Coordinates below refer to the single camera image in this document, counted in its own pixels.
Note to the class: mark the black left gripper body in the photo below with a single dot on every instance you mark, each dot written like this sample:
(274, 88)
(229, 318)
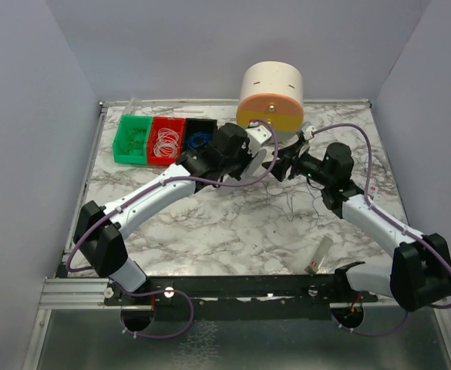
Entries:
(240, 157)

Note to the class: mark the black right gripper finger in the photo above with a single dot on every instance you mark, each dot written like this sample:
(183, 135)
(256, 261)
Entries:
(280, 169)
(292, 151)

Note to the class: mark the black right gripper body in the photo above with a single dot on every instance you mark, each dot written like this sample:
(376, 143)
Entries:
(291, 166)

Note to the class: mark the white perforated cable spool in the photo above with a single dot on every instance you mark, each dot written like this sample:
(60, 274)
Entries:
(256, 162)

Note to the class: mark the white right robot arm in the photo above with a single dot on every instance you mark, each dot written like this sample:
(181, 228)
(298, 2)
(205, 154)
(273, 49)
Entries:
(419, 274)

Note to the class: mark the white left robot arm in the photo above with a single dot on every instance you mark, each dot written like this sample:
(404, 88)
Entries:
(101, 231)

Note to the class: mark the black plastic bin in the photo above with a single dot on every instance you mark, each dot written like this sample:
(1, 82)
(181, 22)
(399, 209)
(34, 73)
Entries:
(198, 132)

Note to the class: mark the round three-drawer cabinet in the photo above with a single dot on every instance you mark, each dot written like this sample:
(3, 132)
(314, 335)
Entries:
(272, 91)

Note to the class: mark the red plastic bin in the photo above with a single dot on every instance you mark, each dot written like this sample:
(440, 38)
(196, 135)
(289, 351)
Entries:
(165, 140)

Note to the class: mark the clear plastic bag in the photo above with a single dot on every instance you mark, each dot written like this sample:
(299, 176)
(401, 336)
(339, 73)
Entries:
(375, 193)

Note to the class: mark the green plastic bin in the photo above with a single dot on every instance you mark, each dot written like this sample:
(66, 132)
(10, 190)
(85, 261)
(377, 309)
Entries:
(130, 142)

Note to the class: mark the grey tool with red label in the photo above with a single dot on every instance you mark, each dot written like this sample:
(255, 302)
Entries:
(319, 255)

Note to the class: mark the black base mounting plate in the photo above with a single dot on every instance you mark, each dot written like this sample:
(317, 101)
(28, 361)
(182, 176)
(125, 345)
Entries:
(242, 297)

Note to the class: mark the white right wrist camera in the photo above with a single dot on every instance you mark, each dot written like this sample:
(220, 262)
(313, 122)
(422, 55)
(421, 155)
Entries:
(306, 134)

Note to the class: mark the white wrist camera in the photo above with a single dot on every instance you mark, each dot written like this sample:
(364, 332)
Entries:
(258, 133)
(306, 134)

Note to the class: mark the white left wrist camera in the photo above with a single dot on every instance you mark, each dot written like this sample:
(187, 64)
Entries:
(258, 133)

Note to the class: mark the aluminium frame rail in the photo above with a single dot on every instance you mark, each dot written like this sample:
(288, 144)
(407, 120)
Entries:
(61, 291)

